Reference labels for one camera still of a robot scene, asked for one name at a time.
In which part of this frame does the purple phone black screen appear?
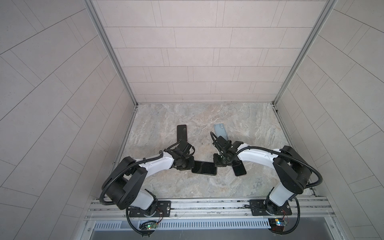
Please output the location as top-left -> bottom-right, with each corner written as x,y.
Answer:
177,125 -> 188,142

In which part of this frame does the light blue phone case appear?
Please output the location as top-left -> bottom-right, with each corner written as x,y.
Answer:
214,123 -> 228,141

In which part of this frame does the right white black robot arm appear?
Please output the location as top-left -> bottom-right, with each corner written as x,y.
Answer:
211,133 -> 313,208

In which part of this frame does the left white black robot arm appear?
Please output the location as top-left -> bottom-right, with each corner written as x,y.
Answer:
99,140 -> 195,216

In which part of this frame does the left green circuit board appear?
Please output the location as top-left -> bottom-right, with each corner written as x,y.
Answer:
140,221 -> 159,231

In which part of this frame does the green circuit board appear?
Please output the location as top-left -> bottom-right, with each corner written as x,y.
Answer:
268,218 -> 289,233
140,221 -> 159,231

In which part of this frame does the right green circuit board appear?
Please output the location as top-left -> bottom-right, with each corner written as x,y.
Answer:
268,218 -> 289,233

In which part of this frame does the left black corrugated cable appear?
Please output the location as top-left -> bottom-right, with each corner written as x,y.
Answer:
98,128 -> 196,206

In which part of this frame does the black corrugated cable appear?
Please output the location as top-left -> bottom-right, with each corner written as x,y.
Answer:
98,128 -> 196,206
209,131 -> 324,189

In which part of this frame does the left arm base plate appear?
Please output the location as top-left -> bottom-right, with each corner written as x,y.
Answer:
129,201 -> 171,218

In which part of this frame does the right black corrugated cable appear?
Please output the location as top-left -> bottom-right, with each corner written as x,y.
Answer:
209,131 -> 324,189

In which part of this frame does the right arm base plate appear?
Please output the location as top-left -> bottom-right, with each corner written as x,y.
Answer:
249,200 -> 292,216

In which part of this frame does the aluminium mounting rail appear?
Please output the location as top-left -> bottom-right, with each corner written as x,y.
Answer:
83,196 -> 337,223

